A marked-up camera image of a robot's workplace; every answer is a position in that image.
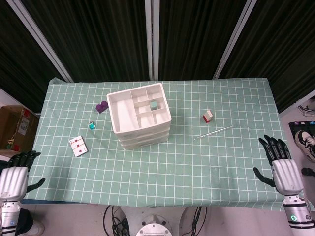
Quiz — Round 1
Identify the white sneaker with laces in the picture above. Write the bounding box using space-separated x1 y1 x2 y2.
298 105 314 117

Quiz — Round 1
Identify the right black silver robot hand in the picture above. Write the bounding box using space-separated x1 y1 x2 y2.
252 134 305 197

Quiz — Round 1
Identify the black pleated curtain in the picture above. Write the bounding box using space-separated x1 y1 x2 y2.
219 0 315 114
0 0 67 114
21 0 152 83
158 0 244 81

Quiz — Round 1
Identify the white plastic drawer organizer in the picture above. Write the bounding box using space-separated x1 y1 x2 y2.
106 83 172 150

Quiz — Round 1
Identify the round white robot base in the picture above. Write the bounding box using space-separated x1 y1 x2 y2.
135 214 173 236

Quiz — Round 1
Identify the green white checked tablecloth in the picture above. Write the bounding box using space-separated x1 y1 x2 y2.
21 77 307 212

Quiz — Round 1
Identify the brown cardboard box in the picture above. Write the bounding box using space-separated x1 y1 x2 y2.
0 105 40 151

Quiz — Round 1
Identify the clear plastic drawer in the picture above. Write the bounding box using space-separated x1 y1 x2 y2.
114 121 171 141

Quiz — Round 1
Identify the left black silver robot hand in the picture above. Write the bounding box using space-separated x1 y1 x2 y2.
0 150 46 201

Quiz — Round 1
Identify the white frame post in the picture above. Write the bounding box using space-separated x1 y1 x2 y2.
4 0 74 83
144 0 160 81
213 0 258 79

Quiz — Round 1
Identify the black device with coloured buttons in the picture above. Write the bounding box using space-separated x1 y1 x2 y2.
288 120 315 135

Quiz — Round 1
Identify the purple heart-shaped block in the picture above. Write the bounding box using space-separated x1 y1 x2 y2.
95 100 109 114

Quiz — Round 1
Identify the white shoe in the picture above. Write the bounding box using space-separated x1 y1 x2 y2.
31 220 45 236

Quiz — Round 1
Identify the black cable bundle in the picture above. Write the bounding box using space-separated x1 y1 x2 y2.
103 205 130 236
190 206 207 236

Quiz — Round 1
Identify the black white sneaker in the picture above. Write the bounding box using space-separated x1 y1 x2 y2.
294 130 315 163

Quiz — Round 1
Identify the playing card deck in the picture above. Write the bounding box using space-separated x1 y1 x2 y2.
69 135 89 157

